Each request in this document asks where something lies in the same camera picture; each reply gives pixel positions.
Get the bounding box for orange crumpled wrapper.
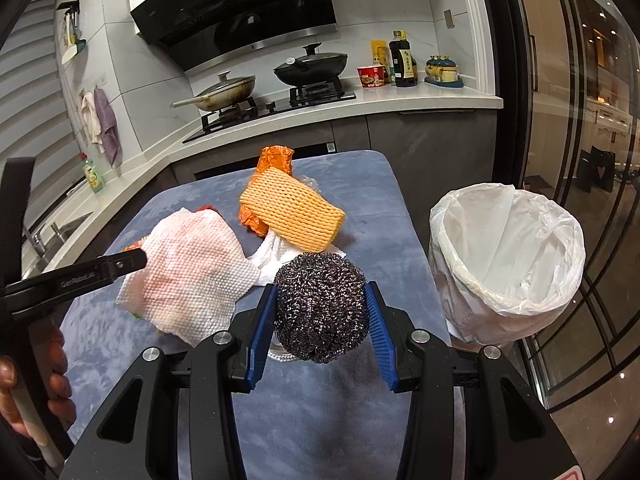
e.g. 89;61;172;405
239;145;294;237

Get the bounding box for white paper towel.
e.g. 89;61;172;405
115;207;346;348

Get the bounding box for person's left hand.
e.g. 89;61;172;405
0;321;76;439

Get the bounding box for wall rack with utensils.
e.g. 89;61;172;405
56;0;87;65

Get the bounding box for red instant noodle cup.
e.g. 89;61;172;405
357;64;386;88

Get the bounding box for dark soy sauce bottle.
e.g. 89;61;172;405
388;29;418;88

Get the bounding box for bin with white liner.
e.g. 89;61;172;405
427;183;586;346

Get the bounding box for steel wool scrubber ball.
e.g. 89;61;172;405
274;252;369;364

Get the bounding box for black-framed glass sliding door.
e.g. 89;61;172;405
485;0;639;411

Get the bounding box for black range hood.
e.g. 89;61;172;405
131;0;336;72

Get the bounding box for yellow snack packet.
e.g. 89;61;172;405
370;40;390;67

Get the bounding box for kitchen sink faucet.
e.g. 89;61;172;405
23;222;68;261

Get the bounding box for green dish soap bottle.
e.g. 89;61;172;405
79;152;104;193

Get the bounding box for beige frying pan with lid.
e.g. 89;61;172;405
170;70;256;112

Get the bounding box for black gas stove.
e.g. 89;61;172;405
183;78;356;143

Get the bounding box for black wok with lid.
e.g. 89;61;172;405
273;42;348;87

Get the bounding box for orange plastic bag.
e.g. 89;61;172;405
124;205;218;252

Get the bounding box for grey kitchen cabinets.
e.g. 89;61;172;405
84;108;499;256

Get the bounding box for white hanging towel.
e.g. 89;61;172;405
80;92;104;153

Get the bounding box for purple hanging towel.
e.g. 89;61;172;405
93;87;122;167

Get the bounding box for blue-gold spice jar set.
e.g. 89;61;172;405
424;55;463;88

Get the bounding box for large orange foam net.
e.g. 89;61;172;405
240;168;346;252

